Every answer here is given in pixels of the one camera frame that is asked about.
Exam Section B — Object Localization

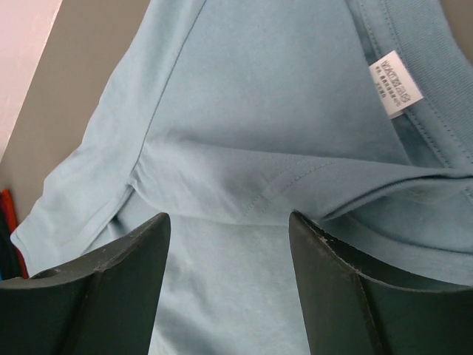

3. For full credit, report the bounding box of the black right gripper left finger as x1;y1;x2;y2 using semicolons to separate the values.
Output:
1;213;171;354

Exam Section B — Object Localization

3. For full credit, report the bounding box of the light blue t-shirt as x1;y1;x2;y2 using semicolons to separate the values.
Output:
12;1;472;354

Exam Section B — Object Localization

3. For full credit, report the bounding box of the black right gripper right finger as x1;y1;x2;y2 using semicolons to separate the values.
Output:
289;212;472;354

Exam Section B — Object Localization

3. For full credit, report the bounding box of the folded black t-shirt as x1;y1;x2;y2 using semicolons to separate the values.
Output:
0;212;21;280

